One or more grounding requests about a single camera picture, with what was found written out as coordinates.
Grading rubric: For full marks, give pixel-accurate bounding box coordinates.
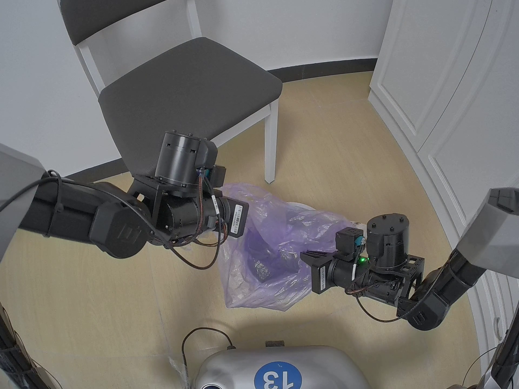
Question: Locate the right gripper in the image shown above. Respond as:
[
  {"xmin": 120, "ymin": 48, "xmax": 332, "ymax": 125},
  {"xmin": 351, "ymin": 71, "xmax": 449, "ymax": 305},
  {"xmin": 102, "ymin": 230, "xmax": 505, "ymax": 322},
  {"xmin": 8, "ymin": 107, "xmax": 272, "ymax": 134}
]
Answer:
[{"xmin": 301, "ymin": 251, "xmax": 368, "ymax": 295}]

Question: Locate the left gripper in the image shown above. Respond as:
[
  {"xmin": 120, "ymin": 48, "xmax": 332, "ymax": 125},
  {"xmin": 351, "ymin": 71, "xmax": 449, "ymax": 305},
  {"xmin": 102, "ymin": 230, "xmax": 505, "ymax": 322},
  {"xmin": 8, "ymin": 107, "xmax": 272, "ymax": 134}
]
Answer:
[{"xmin": 157, "ymin": 190, "xmax": 249, "ymax": 245}]

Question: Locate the purple plastic bag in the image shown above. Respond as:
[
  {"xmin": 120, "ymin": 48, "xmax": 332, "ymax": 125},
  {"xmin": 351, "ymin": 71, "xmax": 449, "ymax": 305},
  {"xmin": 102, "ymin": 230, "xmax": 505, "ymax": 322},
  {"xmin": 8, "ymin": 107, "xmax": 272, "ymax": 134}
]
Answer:
[{"xmin": 217, "ymin": 182, "xmax": 357, "ymax": 312}]

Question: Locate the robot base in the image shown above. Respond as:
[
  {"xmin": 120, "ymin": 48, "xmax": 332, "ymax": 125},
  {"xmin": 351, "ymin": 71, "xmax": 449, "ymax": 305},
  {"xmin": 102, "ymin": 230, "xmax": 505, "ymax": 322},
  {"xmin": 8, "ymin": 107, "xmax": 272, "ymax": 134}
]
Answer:
[{"xmin": 195, "ymin": 340, "xmax": 370, "ymax": 389}]

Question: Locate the grey padded white chair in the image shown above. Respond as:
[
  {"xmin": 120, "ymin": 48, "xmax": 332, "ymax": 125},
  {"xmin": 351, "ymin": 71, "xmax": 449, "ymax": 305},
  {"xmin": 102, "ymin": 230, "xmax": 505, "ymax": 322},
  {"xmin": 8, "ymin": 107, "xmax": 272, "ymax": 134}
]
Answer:
[{"xmin": 51, "ymin": 0, "xmax": 283, "ymax": 185}]

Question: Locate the white wardrobe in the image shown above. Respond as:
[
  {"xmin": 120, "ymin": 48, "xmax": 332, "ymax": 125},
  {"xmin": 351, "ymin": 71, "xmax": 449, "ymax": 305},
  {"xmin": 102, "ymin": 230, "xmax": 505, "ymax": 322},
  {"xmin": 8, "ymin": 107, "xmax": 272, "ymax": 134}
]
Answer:
[{"xmin": 367, "ymin": 0, "xmax": 519, "ymax": 374}]

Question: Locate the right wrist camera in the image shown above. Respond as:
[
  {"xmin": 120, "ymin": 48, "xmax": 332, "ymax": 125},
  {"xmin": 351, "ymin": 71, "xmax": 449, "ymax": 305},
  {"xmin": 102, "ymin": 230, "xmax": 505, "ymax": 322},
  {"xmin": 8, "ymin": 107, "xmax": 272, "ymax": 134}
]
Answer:
[{"xmin": 335, "ymin": 226, "xmax": 365, "ymax": 258}]

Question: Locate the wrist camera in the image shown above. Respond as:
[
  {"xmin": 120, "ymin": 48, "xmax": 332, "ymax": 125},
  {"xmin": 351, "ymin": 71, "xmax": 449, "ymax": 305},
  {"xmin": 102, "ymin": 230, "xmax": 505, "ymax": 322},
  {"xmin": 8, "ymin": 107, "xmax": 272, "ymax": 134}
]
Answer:
[
  {"xmin": 197, "ymin": 139, "xmax": 226, "ymax": 189},
  {"xmin": 335, "ymin": 226, "xmax": 365, "ymax": 258}
]

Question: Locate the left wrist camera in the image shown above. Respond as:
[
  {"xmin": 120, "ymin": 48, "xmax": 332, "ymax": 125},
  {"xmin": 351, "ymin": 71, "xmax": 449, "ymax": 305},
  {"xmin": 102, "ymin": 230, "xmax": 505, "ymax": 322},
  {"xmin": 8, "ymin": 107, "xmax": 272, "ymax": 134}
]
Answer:
[{"xmin": 197, "ymin": 139, "xmax": 226, "ymax": 189}]

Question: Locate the black cable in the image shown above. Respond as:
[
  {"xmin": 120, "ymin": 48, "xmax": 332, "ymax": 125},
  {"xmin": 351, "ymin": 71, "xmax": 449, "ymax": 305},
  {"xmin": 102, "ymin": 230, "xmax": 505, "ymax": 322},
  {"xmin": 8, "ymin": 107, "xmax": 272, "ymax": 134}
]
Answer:
[{"xmin": 181, "ymin": 328, "xmax": 237, "ymax": 376}]

